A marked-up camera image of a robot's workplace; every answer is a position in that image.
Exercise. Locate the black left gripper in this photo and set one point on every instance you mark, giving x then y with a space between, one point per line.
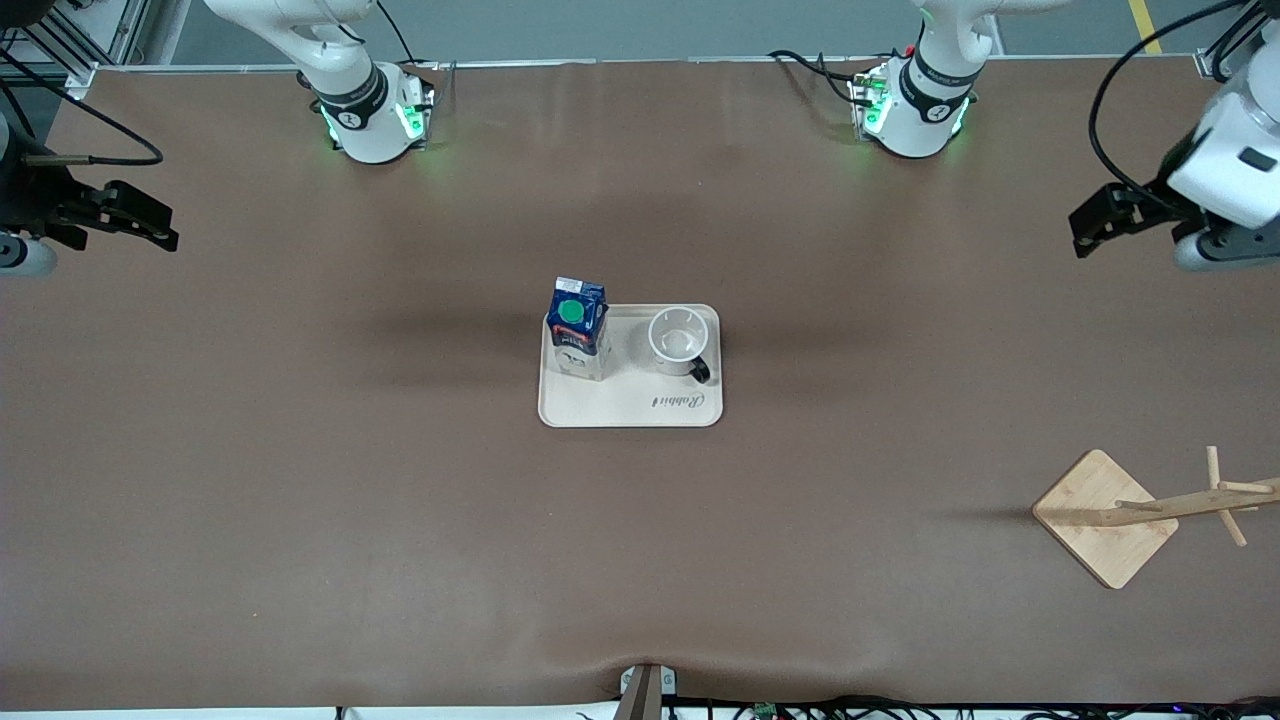
1142 204

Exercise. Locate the cream rectangular tray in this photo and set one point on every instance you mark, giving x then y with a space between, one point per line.
640 405

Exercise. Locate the blue milk carton green cap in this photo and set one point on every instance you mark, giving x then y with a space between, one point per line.
578 335

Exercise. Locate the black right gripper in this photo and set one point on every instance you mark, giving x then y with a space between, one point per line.
30 196

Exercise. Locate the small green circuit board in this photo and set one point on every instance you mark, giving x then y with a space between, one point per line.
765 710

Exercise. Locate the brown table cover mat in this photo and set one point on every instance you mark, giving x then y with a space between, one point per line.
640 560

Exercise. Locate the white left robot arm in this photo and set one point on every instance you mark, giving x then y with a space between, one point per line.
925 90

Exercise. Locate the aluminium frame profile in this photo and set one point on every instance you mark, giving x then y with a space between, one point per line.
70 35
1235 45

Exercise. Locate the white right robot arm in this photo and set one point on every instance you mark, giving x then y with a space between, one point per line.
345 80

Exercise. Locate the wooden mug tree stand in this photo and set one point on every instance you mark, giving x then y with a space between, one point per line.
1100 525

